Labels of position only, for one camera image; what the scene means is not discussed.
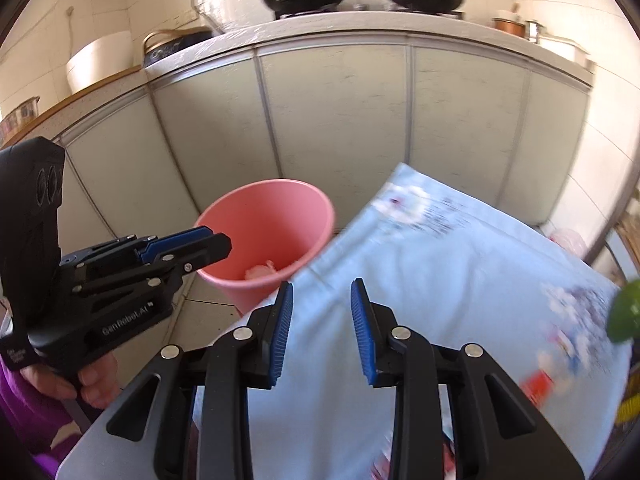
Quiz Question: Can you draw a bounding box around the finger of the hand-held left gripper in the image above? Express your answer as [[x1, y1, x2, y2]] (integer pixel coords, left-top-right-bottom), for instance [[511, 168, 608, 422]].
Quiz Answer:
[[60, 226, 214, 269], [71, 233, 234, 312]]

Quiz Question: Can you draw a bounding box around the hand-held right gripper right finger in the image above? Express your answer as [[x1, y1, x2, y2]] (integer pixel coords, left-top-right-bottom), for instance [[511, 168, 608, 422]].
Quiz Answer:
[[350, 278, 584, 480]]

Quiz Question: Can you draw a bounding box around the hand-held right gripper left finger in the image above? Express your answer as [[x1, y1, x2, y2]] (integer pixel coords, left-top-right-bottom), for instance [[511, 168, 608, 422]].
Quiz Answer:
[[105, 281, 295, 480]]

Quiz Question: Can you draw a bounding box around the white plastic bag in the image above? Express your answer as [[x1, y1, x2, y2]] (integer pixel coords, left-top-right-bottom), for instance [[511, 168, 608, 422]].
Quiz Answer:
[[244, 259, 282, 282]]

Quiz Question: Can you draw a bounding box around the pink plastic bin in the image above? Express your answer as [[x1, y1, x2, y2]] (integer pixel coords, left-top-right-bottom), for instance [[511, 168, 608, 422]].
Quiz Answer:
[[193, 178, 336, 317]]

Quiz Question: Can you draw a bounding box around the red plastic wrapper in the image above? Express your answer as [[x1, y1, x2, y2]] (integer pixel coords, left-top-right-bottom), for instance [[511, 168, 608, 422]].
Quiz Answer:
[[519, 369, 557, 407]]

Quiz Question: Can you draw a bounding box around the person's left forearm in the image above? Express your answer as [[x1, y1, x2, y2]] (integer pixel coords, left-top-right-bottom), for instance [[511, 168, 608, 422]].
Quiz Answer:
[[0, 355, 92, 477]]

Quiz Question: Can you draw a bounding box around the person's left hand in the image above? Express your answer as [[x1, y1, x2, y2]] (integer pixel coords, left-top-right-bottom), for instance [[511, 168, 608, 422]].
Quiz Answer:
[[25, 349, 122, 409]]

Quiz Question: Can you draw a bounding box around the light blue floral tablecloth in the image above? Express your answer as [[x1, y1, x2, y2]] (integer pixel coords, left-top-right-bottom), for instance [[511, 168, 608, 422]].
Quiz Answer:
[[194, 162, 634, 480]]

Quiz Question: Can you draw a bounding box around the metal pot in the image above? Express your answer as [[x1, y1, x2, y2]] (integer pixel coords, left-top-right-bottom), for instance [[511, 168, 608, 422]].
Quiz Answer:
[[0, 97, 40, 144]]

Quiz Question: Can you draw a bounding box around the large white basin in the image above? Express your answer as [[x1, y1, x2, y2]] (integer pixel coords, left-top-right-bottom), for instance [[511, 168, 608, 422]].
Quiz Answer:
[[66, 30, 135, 95]]

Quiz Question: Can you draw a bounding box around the dark pan wooden rim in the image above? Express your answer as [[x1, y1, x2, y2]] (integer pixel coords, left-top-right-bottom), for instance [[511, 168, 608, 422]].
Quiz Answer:
[[143, 27, 214, 69]]

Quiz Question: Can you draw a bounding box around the grey kitchen counter cabinet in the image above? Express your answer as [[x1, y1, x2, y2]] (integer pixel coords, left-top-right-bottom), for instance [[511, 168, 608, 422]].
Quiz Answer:
[[0, 9, 599, 311]]

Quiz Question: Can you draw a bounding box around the pink plastic bag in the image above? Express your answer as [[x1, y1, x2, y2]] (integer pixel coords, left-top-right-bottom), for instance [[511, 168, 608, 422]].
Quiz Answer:
[[549, 228, 589, 262]]

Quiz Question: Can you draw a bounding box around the green bell pepper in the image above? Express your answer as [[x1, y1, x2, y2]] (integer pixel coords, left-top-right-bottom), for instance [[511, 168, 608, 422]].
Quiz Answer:
[[606, 280, 640, 344]]

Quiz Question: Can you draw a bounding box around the yellow foam fruit net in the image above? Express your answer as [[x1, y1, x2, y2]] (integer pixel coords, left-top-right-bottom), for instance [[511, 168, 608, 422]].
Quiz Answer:
[[617, 394, 640, 427]]

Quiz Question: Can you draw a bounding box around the copper pot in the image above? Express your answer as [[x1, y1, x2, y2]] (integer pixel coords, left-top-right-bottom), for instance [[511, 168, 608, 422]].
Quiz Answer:
[[492, 17, 526, 39]]

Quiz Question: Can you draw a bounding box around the white rectangular container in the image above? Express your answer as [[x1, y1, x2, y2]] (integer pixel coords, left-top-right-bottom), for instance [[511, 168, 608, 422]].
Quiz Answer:
[[537, 33, 591, 67]]

